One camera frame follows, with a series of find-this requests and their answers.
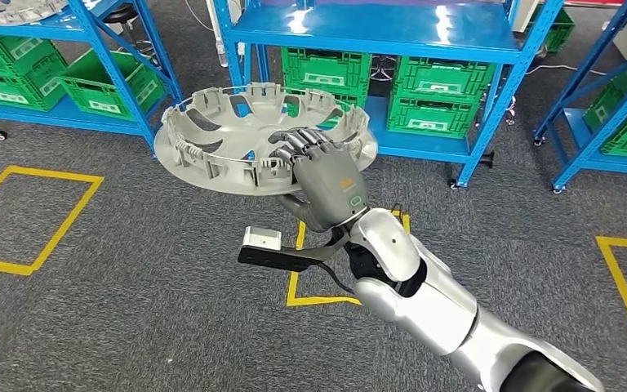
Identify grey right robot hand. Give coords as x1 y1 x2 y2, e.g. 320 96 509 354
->
267 127 370 234

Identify grey plastic hubcap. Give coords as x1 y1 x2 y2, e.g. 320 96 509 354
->
153 82 378 197
0 0 69 26

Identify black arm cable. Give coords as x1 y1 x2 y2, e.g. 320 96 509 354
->
318 262 358 296

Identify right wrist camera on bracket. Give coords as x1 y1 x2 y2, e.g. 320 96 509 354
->
238 225 354 274

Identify white floor cable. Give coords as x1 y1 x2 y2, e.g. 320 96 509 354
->
524 64 609 77

